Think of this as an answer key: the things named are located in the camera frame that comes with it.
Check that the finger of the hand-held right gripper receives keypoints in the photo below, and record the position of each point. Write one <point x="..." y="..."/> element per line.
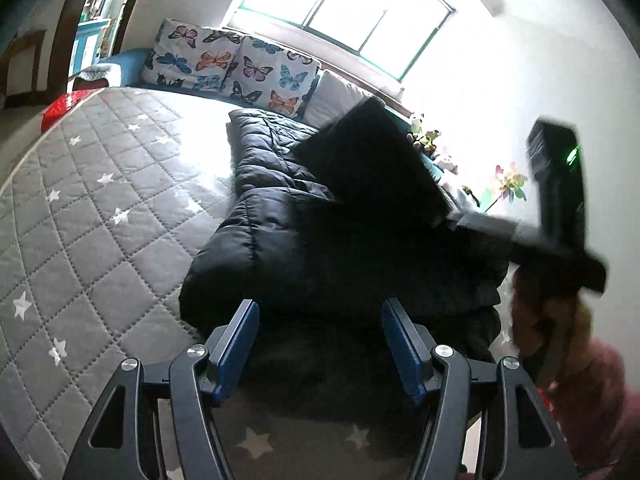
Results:
<point x="495" y="232"/>

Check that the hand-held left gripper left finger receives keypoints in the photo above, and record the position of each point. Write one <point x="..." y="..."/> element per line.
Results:
<point x="235" y="345"/>

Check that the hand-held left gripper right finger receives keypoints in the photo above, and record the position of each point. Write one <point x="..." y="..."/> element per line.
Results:
<point x="402" y="355"/>

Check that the black puffer jacket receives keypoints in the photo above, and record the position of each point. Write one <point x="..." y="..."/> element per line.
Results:
<point x="280" y="240"/>

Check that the person's right forearm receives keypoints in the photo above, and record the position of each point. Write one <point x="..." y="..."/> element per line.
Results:
<point x="600" y="410"/>

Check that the person's right hand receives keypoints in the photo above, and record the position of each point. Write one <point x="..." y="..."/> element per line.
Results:
<point x="532" y="310"/>

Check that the colourful pinwheel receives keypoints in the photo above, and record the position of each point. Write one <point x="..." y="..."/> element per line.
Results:
<point x="507" y="182"/>

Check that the pink plush toy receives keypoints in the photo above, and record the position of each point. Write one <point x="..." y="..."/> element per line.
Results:
<point x="448" y="164"/>

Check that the white plush toy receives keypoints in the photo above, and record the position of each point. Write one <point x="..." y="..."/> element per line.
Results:
<point x="416" y="122"/>

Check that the white cushion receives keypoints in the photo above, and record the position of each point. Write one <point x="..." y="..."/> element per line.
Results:
<point x="330" y="95"/>

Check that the butterfly print cushion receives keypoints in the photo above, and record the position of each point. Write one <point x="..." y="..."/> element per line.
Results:
<point x="270" y="75"/>
<point x="195" y="55"/>

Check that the green framed window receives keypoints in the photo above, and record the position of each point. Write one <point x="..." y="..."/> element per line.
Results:
<point x="340" y="5"/>

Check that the red glossy object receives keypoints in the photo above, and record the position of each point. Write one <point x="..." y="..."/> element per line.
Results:
<point x="62" y="110"/>

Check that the blue sofa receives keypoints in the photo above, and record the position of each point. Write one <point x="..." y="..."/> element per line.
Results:
<point x="122" y="65"/>

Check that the grey patterned cloth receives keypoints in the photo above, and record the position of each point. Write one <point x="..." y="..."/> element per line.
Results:
<point x="95" y="74"/>

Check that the blue cabinet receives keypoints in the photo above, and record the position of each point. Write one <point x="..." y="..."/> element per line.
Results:
<point x="90" y="42"/>

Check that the dark wooden door frame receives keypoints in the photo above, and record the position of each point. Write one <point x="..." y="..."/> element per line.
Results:
<point x="65" y="25"/>

